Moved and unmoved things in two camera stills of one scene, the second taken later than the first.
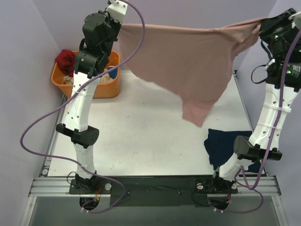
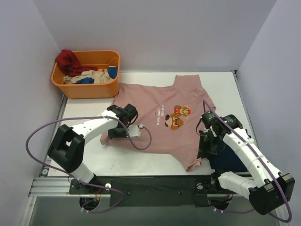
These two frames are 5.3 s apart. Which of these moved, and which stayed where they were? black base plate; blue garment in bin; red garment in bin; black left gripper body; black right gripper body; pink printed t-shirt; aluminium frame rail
Moved: black right gripper body; pink printed t-shirt; black left gripper body
Stayed: black base plate; aluminium frame rail; red garment in bin; blue garment in bin
